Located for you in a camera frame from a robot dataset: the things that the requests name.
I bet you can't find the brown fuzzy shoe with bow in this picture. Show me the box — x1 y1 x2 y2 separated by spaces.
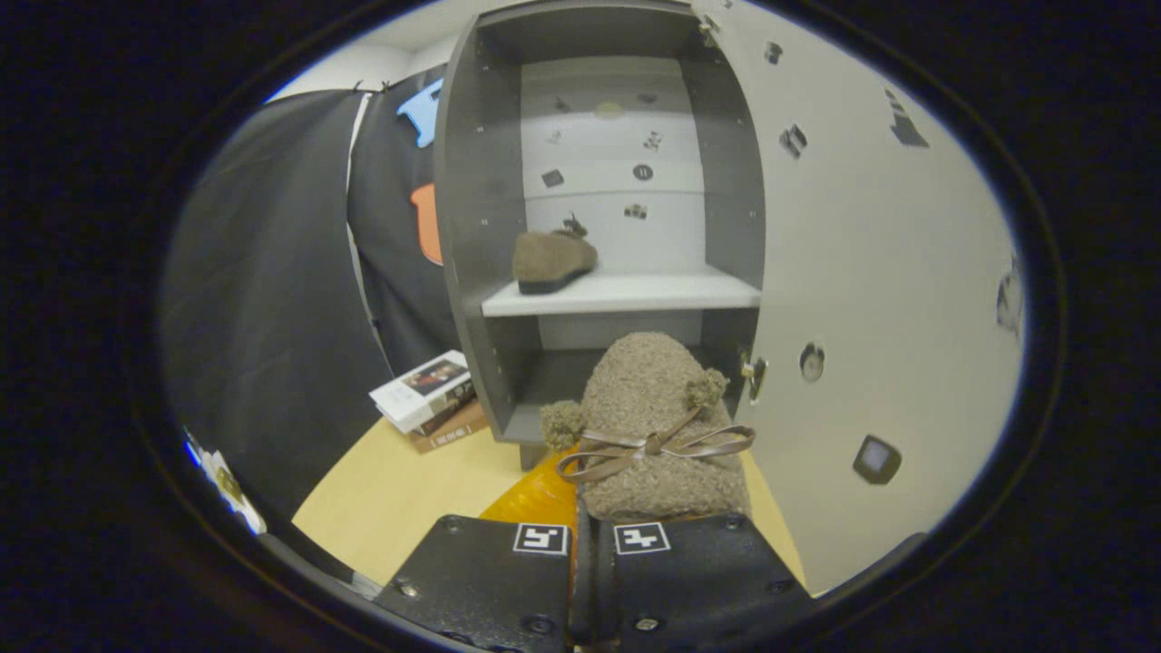
541 331 756 525
512 213 600 296

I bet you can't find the grey shoe cabinet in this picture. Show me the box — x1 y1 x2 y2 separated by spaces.
434 0 767 471

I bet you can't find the white cabinet shelf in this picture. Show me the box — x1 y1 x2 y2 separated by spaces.
481 266 763 318

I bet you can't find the black backdrop cloth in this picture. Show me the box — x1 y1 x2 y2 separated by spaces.
159 63 463 522

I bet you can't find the beige shoe cabinet door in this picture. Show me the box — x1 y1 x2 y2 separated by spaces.
689 0 1026 595

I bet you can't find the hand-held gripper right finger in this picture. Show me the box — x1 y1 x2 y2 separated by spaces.
594 512 817 653

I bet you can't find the white book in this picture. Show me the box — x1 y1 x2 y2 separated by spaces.
369 350 474 434

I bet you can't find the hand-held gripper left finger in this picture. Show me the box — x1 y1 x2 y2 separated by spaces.
374 449 595 653

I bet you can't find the brown book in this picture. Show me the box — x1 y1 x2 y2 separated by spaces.
408 399 491 454

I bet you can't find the white patterned object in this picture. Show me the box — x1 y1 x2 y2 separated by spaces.
181 431 268 536

